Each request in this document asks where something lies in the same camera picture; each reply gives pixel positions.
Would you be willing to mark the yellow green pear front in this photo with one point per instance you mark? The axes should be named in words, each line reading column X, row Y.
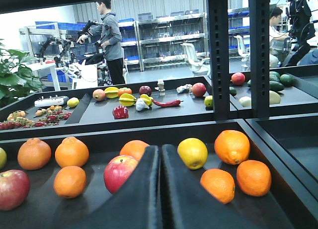
column 3, row 158

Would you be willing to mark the yellow starfruit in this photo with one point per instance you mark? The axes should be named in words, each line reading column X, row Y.
column 127, row 99
column 147, row 99

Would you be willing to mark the red bell pepper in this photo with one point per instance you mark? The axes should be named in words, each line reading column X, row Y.
column 120, row 112

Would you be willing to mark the yellow starfruit right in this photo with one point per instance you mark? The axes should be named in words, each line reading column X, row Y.
column 147, row 99

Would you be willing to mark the pink red apple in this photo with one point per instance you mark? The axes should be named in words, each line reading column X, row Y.
column 14, row 189
column 118, row 171

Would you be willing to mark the small orange centre left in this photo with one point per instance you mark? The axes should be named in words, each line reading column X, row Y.
column 70, row 182

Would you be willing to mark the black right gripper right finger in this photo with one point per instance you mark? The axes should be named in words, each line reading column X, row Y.
column 189, row 206

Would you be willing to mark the pink red apple centre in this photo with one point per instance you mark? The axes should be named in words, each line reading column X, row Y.
column 118, row 171

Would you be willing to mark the large orange right rear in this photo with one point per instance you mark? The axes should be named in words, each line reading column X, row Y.
column 232, row 147

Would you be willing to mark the red chili pepper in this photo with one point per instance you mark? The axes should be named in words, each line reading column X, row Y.
column 172, row 103

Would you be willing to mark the black upper display shelf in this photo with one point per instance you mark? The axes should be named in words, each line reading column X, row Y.
column 88, row 118

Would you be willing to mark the green potted plant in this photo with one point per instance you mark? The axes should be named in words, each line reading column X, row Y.
column 17, row 80

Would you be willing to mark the orange behind centre apple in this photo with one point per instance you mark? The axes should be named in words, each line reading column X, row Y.
column 134, row 148

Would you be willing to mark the dark purple plum fruit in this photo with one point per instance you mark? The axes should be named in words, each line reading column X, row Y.
column 145, row 89

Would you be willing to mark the small orange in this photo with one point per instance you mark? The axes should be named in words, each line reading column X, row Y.
column 70, row 182
column 254, row 178
column 220, row 184

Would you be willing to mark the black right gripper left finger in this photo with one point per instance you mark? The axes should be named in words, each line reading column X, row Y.
column 134, row 206

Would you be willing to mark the pink red apple rear left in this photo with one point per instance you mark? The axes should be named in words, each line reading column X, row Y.
column 14, row 189

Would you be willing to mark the yellow starfruit left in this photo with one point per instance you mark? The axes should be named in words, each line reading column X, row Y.
column 127, row 99

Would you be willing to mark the red pomegranate upper shelf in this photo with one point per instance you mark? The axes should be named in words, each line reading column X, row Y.
column 238, row 78

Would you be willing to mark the orange rear left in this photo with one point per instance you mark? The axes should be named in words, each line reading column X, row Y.
column 34, row 154

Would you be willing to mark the standing person grey hoodie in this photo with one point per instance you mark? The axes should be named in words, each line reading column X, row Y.
column 110, row 40

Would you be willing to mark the white garlic bulb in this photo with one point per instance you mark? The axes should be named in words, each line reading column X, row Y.
column 141, row 105

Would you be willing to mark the small orange right front left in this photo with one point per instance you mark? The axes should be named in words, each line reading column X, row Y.
column 220, row 184

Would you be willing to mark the yellow orange citrus fruit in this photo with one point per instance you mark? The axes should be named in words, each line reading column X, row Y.
column 193, row 153

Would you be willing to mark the pale green pear upper shelf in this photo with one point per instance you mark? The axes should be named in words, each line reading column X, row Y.
column 274, row 98

